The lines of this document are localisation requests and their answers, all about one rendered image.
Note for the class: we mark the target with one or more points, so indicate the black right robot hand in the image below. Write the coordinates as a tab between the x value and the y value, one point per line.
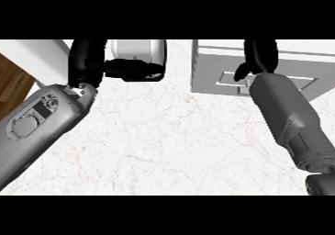
260	56

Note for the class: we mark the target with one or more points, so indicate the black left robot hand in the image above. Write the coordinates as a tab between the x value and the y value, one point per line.
86	65

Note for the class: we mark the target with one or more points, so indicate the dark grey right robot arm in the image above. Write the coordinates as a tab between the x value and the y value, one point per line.
286	116

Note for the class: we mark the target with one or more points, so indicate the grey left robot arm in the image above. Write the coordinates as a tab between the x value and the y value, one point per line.
34	134

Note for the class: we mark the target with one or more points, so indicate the silver can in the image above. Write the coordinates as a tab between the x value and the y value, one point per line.
136	50

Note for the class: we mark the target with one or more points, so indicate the grey drawer unit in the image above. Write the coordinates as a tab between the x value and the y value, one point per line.
209	73

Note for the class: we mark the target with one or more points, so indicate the white cabinet panel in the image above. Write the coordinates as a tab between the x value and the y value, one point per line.
35	56

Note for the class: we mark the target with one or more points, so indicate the brown wooden panel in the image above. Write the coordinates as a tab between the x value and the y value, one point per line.
6	87

